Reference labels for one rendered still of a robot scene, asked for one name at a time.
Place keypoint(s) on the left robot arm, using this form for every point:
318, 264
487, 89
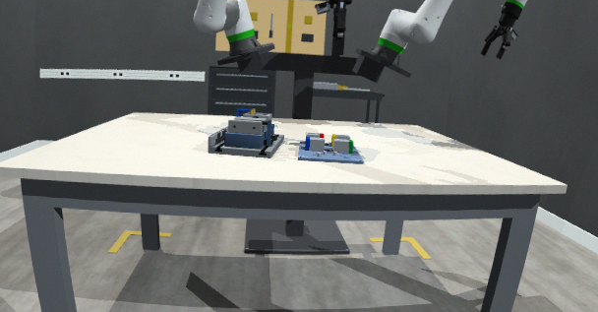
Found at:
421, 28

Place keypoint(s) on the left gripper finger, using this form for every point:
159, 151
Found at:
489, 39
506, 41

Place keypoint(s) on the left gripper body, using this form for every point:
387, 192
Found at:
505, 21

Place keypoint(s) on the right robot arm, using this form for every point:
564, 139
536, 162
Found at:
234, 19

